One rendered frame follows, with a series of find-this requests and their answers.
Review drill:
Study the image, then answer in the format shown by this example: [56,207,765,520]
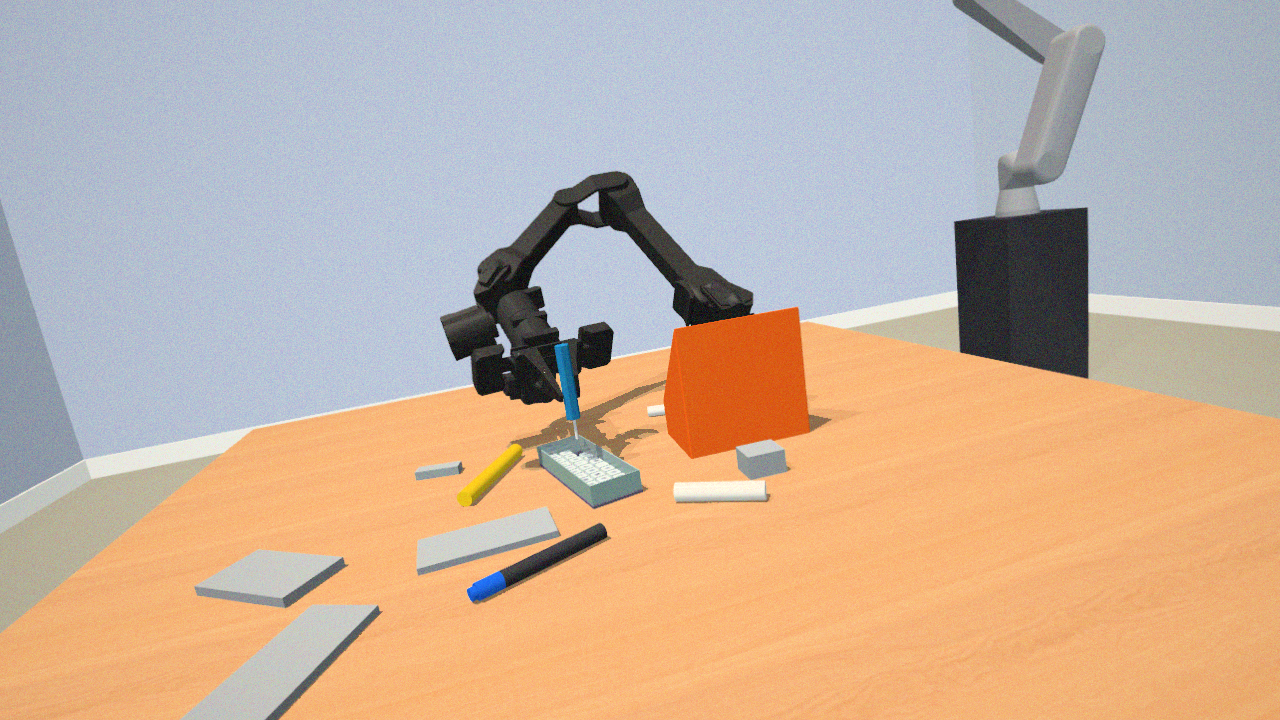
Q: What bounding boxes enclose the blue stylus with grey tip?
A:
[554,343,580,439]

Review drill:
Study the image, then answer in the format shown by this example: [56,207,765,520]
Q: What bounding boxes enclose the white keyboard with letter keys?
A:
[536,436,643,510]

